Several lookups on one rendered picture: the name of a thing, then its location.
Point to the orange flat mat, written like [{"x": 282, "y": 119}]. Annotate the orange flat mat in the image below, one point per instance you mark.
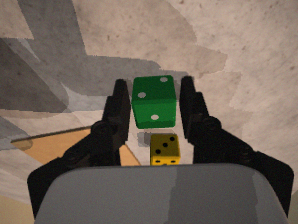
[{"x": 44, "y": 148}]

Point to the yellow die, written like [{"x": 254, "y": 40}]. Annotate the yellow die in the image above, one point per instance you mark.
[{"x": 164, "y": 149}]

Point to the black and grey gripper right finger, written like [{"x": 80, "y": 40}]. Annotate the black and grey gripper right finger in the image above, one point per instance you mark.
[{"x": 212, "y": 144}]

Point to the green die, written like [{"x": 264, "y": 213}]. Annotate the green die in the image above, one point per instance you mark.
[{"x": 154, "y": 102}]

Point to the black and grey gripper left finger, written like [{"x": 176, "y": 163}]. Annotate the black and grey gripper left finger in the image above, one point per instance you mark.
[{"x": 99, "y": 148}]

